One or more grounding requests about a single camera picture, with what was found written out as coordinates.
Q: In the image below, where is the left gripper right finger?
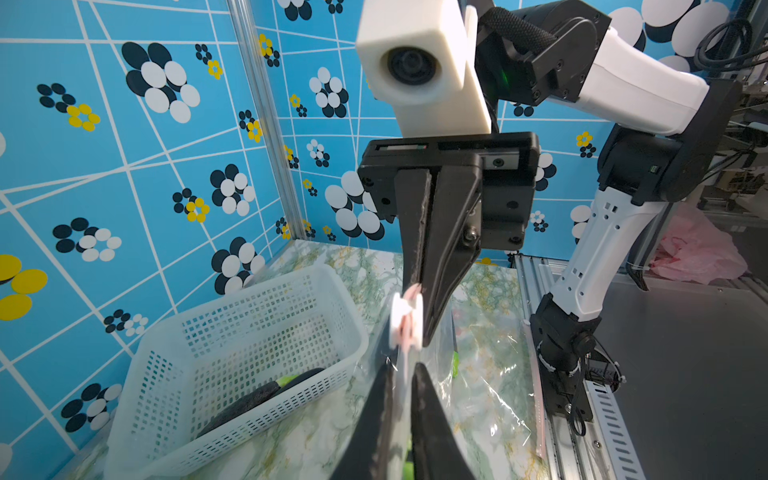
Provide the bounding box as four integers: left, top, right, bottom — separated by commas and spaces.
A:
410, 362, 475, 480

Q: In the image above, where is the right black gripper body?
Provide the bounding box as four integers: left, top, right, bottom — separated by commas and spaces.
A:
358, 132, 540, 251

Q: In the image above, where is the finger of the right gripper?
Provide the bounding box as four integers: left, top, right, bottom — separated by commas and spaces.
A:
422, 166, 482, 346
395, 169, 432, 288

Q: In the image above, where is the pink plastic bag outside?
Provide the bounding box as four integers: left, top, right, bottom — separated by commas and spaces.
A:
650, 202, 748, 285

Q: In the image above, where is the clear pink-dotted zip bag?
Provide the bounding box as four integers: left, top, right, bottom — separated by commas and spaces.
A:
451, 283, 546, 479

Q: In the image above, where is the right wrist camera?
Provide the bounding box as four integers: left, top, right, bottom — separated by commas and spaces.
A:
355, 0, 492, 138

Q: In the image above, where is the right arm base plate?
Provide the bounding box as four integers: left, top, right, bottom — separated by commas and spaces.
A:
532, 328, 626, 437

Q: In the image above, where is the white plastic basket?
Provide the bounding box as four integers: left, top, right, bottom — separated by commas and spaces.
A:
104, 264, 368, 479

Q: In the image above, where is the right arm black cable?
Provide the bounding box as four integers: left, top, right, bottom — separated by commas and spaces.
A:
692, 17, 768, 73

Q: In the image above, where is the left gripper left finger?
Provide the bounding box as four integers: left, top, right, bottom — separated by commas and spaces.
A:
330, 364, 398, 479

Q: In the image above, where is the aluminium front rail frame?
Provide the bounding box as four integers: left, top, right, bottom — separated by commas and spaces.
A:
512, 254, 646, 479

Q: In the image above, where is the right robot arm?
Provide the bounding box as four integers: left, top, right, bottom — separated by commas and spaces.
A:
356, 1, 741, 421

